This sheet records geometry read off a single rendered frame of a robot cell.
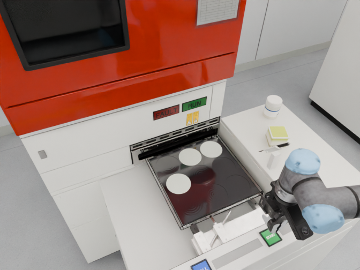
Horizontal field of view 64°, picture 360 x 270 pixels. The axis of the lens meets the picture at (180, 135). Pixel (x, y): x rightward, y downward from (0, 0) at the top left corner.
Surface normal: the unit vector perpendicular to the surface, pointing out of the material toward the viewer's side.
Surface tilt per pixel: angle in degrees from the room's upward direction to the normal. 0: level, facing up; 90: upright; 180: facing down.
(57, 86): 90
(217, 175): 0
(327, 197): 2
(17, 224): 0
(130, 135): 90
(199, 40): 90
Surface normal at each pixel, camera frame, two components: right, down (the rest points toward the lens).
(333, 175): 0.02, -0.70
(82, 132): 0.43, 0.64
